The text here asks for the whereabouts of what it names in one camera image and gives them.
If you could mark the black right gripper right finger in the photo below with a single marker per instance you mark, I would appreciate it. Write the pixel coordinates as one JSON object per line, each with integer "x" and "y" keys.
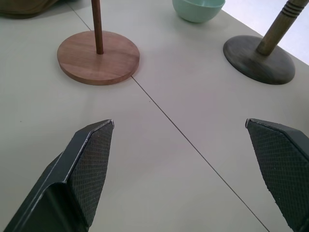
{"x": 282, "y": 164}

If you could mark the dark brown cloth object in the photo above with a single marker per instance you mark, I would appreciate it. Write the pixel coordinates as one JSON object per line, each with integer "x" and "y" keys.
{"x": 23, "y": 8}

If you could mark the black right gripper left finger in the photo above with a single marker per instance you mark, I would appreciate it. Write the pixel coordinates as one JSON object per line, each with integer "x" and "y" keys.
{"x": 79, "y": 174}

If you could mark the mint green bowl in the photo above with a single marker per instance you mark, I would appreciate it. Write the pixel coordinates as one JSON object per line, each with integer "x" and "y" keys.
{"x": 196, "y": 10}

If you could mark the dark grey-green wooden stand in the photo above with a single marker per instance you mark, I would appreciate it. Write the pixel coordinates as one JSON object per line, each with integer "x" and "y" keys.
{"x": 259, "y": 62}

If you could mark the brown wooden round-base stand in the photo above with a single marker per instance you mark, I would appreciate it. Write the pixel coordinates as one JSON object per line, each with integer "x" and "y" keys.
{"x": 99, "y": 59}

